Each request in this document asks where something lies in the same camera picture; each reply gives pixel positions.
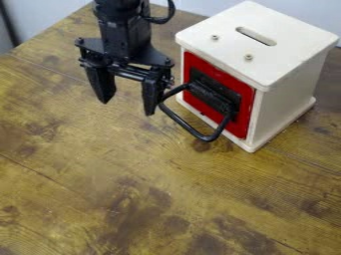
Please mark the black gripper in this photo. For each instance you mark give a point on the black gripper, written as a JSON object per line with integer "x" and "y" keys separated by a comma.
{"x": 125, "y": 53}

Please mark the red drawer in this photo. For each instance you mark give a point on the red drawer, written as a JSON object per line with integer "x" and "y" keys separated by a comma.
{"x": 238, "y": 126}

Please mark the black drawer handle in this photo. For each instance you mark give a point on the black drawer handle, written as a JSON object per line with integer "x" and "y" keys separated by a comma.
{"x": 220, "y": 99}

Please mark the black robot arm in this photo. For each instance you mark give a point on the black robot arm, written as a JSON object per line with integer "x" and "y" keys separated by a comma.
{"x": 123, "y": 9}

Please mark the white wooden cabinet box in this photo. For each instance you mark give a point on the white wooden cabinet box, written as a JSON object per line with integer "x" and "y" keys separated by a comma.
{"x": 266, "y": 55}

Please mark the dark vertical post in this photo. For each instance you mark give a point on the dark vertical post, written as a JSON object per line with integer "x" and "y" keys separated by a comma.
{"x": 10, "y": 26}

